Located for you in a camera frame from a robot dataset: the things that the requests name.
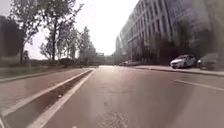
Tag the row of trees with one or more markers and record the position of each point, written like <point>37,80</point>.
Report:
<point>55,26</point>

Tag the kerb strip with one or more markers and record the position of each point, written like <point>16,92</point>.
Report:
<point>43,106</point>

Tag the dark vehicle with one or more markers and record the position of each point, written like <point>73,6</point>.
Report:
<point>208,61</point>

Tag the grey asphalt road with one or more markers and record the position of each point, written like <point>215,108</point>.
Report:
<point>133,96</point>

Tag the group of dark trees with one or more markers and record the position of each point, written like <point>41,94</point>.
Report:
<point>160,50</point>

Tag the white car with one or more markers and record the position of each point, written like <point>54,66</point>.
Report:
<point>182,61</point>

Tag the parked vehicles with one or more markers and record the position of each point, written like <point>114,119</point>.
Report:
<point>128,62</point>

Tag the grey pavement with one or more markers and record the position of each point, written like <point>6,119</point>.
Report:
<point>186,70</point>

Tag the long pale building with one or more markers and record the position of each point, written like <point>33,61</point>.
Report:
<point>150,23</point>

